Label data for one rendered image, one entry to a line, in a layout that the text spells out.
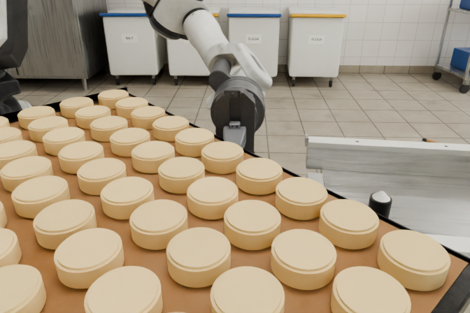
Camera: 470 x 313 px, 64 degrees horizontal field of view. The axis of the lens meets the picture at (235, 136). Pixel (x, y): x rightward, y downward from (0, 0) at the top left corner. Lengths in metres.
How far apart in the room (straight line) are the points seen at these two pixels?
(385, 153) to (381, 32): 4.16
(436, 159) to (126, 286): 0.65
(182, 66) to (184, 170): 3.72
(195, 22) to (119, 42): 3.43
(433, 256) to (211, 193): 0.19
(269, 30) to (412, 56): 1.92
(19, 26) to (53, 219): 0.53
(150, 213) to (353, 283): 0.17
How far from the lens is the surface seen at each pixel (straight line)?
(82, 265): 0.31
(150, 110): 0.58
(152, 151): 0.45
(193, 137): 0.48
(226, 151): 0.44
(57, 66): 4.25
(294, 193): 0.37
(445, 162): 0.83
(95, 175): 0.42
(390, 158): 0.79
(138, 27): 4.14
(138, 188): 0.38
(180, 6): 0.83
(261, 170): 0.40
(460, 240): 0.57
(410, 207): 0.72
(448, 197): 0.78
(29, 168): 0.46
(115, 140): 0.49
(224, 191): 0.37
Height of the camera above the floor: 1.22
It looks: 25 degrees down
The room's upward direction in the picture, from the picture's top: straight up
